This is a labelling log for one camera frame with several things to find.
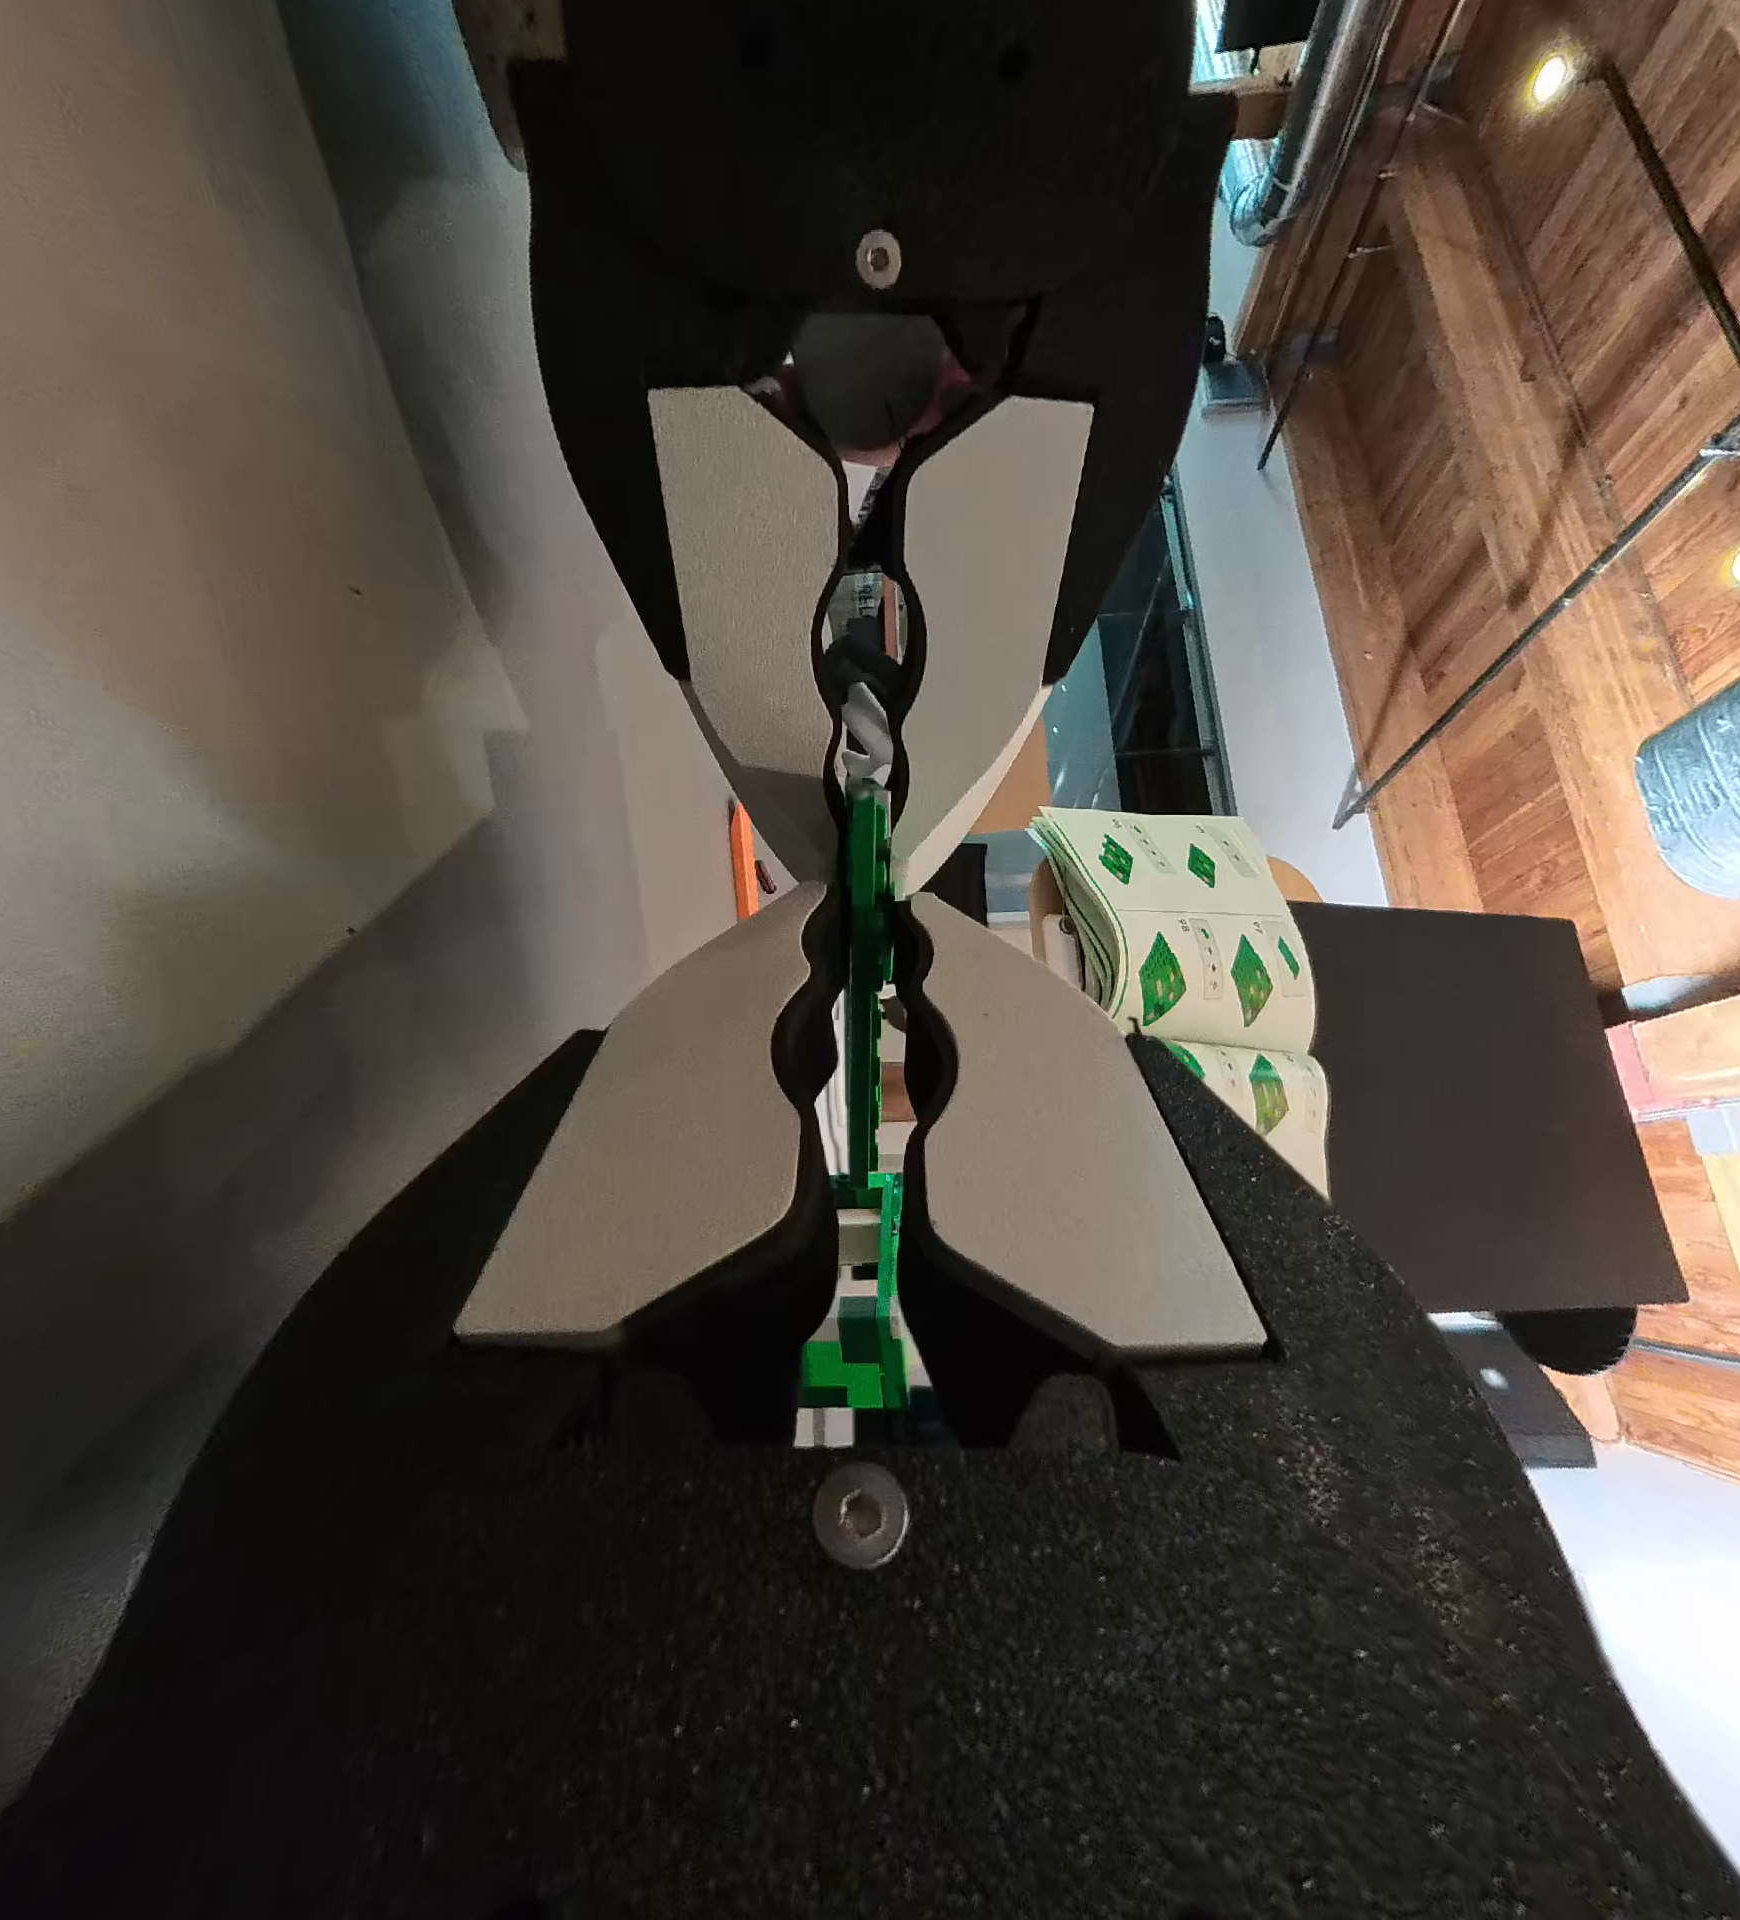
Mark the green lego frame build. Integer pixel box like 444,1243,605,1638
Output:
796,1170,946,1449

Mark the black board panel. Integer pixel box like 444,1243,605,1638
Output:
1284,899,1693,1316

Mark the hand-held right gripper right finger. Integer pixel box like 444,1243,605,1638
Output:
892,891,1272,1451

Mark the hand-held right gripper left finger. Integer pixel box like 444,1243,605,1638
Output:
453,882,843,1444

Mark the lego instruction booklet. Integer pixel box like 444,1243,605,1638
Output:
1027,808,1333,1203

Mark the green lego base plate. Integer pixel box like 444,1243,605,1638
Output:
829,772,911,1186

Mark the large glass window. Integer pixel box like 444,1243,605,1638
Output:
1042,478,1240,819

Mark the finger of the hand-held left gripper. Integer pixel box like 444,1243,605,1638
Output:
645,385,855,894
884,393,1102,899

